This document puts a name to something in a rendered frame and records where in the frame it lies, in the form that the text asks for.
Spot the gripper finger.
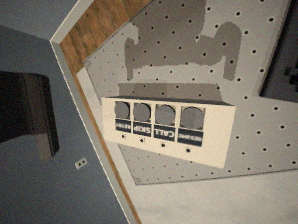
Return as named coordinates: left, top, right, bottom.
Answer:
left=0, top=71, right=60, bottom=161

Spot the black well plate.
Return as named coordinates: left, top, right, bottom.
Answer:
left=289, top=62, right=298, bottom=85

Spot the grey perforated base plate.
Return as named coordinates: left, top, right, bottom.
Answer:
left=83, top=0, right=298, bottom=186

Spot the cream button panel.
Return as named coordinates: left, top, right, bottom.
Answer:
left=101, top=96, right=236, bottom=168

